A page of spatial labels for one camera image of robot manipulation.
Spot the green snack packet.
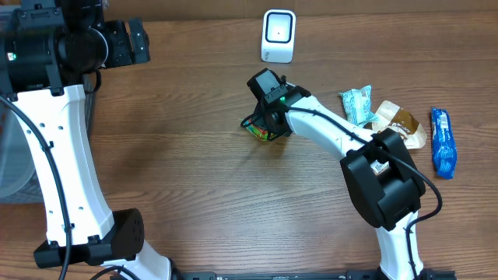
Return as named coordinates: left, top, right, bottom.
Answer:
left=242, top=121, right=276, bottom=142

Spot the light teal snack packet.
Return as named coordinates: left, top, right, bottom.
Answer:
left=338, top=85, right=379, bottom=128

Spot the brown paper bread bag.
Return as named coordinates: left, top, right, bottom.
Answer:
left=370, top=100, right=427, bottom=149

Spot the blue Oreo cookie pack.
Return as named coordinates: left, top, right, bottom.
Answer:
left=431, top=107, right=458, bottom=180

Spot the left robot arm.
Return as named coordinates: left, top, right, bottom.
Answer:
left=1, top=0, right=174, bottom=280

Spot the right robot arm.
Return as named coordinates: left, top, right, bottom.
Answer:
left=242, top=68, right=426, bottom=279

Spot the white barcode scanner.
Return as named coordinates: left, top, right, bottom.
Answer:
left=261, top=9, right=296, bottom=64

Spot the grey plastic mesh basket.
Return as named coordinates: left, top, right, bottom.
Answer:
left=0, top=9, right=96, bottom=205

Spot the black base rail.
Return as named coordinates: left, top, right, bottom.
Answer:
left=170, top=269, right=458, bottom=280

